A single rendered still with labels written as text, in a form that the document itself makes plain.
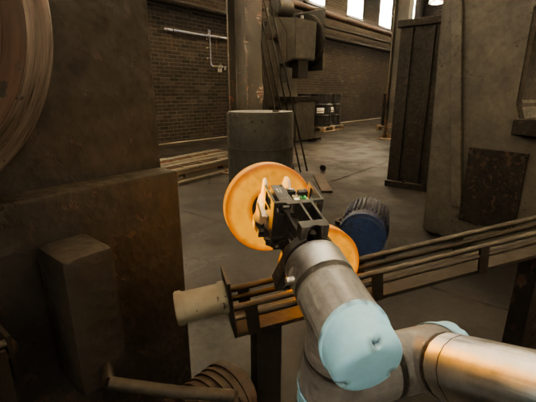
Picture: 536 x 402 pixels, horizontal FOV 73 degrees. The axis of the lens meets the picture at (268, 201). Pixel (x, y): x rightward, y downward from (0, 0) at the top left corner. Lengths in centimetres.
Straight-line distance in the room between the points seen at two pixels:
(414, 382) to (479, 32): 247
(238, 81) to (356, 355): 456
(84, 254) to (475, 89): 250
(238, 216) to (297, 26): 767
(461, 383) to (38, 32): 61
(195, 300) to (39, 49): 42
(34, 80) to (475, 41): 254
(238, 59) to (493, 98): 306
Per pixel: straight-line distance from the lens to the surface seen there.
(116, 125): 77
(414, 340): 50
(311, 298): 39
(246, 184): 60
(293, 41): 816
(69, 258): 60
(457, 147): 276
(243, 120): 302
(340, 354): 36
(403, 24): 440
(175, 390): 67
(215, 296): 66
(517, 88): 266
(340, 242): 69
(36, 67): 56
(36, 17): 56
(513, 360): 40
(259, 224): 54
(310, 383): 45
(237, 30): 487
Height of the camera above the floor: 102
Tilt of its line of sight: 16 degrees down
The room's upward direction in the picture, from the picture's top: straight up
